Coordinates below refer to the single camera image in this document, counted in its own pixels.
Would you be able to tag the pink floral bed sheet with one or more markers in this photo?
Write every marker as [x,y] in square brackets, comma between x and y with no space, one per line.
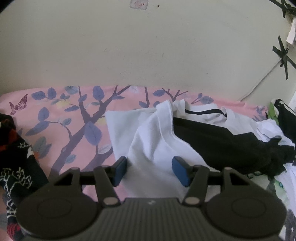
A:
[66,126]

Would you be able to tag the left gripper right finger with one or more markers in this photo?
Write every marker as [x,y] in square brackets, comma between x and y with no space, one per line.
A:
[230,201]

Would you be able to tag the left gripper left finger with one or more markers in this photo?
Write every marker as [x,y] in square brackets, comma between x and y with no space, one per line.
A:
[71,203]

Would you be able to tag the wall socket plate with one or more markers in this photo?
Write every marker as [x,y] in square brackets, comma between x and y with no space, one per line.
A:
[139,4]

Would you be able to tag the black patterned garment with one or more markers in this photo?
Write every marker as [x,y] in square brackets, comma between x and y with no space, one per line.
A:
[21,174]

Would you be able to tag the white shirt black stripe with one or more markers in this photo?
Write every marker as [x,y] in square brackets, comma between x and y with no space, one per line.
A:
[211,114]

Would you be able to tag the white t-shirt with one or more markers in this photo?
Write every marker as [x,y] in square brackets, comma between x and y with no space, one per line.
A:
[146,138]

